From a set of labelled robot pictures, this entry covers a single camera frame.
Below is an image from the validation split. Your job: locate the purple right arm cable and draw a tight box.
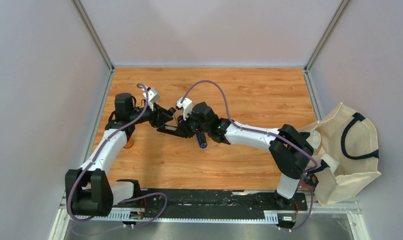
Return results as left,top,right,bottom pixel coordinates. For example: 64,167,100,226
180,79,320,232

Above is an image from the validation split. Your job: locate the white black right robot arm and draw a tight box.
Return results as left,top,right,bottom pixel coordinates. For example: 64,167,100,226
176,98,315,210

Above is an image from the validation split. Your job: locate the blue stapler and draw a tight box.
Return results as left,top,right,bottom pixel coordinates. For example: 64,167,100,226
195,132,208,149

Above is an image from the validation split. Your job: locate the aluminium frame rail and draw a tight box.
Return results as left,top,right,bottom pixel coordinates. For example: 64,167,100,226
55,198,363,224

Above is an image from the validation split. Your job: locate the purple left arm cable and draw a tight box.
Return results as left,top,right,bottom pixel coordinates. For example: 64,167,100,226
66,83,169,229

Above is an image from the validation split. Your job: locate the beige tote bag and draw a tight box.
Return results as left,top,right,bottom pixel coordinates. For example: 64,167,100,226
299,103,381,206

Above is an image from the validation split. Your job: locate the black stapler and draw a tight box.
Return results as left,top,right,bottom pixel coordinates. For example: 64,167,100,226
157,115,179,137

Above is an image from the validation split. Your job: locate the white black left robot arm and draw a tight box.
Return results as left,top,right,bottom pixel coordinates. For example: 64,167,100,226
65,90,176,218

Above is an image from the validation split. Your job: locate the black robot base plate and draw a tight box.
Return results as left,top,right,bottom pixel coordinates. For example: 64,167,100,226
117,188,306,216

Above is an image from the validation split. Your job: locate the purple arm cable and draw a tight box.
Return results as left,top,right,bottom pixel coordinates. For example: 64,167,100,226
66,83,169,229
180,79,320,232

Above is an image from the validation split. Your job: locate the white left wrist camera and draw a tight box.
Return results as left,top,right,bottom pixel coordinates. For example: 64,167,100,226
143,87,160,111

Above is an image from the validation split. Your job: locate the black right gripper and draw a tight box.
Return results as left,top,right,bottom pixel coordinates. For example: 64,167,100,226
175,110,210,140

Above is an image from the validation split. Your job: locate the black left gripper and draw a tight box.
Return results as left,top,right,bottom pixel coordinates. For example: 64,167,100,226
129,101,174,128

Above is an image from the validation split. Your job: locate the orange round object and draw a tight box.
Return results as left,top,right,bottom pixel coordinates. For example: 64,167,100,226
124,138,134,149

